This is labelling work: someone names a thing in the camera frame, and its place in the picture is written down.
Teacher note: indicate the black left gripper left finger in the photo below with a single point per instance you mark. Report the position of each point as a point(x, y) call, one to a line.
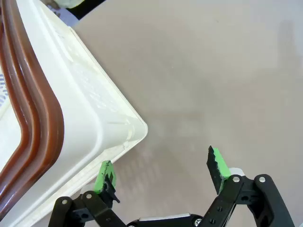
point(94, 208)

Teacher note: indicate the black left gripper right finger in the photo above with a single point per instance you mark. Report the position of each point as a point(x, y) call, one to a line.
point(236, 203)

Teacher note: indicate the cream plastic shopping basket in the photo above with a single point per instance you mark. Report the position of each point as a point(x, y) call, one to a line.
point(85, 113)

